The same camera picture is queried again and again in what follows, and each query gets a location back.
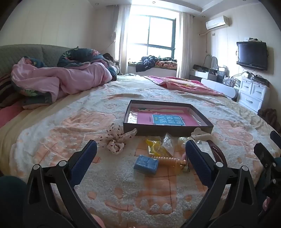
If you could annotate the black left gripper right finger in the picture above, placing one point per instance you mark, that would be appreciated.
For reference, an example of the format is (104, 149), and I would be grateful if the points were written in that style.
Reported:
(230, 200)

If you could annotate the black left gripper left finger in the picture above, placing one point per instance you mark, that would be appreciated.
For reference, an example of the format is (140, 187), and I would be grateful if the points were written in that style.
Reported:
(51, 199)

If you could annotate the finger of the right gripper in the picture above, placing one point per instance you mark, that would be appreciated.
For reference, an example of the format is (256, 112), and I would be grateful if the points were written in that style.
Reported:
(274, 136)

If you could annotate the cream claw hair clip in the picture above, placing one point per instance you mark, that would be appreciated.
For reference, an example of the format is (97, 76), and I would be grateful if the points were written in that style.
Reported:
(199, 135)

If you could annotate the white pearl hair accessory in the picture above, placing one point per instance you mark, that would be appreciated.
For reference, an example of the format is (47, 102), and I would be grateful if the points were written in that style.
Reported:
(182, 141)

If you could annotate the earrings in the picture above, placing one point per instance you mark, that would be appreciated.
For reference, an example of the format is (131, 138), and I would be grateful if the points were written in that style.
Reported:
(168, 144)

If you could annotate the polka dot fabric scrunchie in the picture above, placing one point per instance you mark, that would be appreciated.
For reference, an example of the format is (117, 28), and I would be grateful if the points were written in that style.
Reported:
(115, 138)

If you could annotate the blue small jewelry box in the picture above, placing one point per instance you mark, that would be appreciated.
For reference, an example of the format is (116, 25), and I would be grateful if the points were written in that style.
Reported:
(146, 165)

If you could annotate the yellow bangles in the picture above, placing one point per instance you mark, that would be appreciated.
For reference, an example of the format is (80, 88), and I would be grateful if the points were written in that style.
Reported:
(154, 147)

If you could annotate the white drawer cabinet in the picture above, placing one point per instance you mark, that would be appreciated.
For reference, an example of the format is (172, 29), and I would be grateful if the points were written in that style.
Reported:
(253, 95)

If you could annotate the white dressing desk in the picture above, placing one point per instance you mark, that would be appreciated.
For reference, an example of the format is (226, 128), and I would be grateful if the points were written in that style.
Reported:
(209, 79)

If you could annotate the cream patterned bedspread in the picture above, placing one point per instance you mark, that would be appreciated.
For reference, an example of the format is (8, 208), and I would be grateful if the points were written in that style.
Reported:
(111, 188)

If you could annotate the pink red blanket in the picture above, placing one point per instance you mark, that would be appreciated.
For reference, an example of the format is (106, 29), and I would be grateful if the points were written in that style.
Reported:
(184, 85)

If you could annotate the white curtain right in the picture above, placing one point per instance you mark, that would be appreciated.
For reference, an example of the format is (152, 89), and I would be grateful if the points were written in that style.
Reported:
(185, 45)

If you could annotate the white curtain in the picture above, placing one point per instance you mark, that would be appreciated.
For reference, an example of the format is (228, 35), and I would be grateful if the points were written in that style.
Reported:
(185, 45)
(121, 40)

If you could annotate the dark cardboard box tray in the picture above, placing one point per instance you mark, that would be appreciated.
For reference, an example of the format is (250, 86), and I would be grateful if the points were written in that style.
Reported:
(154, 130)

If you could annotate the pink quilt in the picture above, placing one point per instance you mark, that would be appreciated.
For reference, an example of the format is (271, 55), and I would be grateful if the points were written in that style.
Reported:
(37, 96)

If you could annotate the white air conditioner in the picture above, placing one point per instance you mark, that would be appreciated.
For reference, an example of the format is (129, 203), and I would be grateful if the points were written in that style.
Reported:
(217, 22)

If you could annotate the grey green headboard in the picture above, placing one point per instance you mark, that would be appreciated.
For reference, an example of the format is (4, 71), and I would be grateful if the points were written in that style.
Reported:
(11, 54)

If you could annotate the dark floral duvet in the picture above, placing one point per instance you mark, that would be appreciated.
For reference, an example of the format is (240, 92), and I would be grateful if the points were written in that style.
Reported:
(83, 57)

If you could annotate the clothes pile on windowsill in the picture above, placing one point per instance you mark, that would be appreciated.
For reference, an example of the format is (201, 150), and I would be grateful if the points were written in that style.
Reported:
(149, 62)

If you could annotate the white curtain left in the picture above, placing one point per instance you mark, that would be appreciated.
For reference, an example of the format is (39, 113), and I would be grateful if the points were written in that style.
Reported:
(121, 40)

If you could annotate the black wall television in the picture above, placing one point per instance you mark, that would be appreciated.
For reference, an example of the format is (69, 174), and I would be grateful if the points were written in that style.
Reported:
(252, 54)

